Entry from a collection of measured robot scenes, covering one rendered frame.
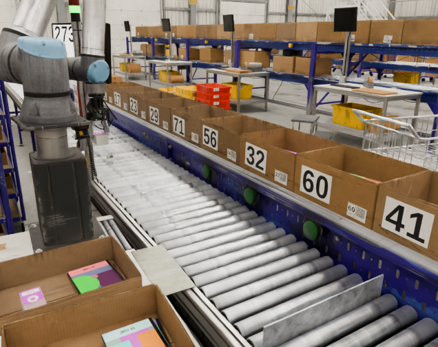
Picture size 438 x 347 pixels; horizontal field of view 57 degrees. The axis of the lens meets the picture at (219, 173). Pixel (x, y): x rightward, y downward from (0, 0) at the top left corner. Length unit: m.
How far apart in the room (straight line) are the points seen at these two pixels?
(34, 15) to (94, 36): 0.21
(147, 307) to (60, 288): 0.31
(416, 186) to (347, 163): 0.38
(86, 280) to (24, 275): 0.20
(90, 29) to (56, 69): 0.27
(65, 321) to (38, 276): 0.32
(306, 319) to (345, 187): 0.52
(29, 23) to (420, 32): 5.74
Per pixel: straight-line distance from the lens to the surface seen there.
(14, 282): 1.43
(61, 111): 1.47
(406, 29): 6.80
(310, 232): 1.54
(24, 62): 1.49
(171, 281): 1.34
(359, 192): 1.44
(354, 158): 1.81
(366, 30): 7.22
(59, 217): 1.57
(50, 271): 1.43
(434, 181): 1.62
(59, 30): 2.53
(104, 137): 1.90
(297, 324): 1.16
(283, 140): 2.11
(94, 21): 1.67
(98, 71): 1.65
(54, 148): 1.53
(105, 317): 1.17
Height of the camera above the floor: 1.50
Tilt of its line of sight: 19 degrees down
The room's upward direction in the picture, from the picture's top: 1 degrees clockwise
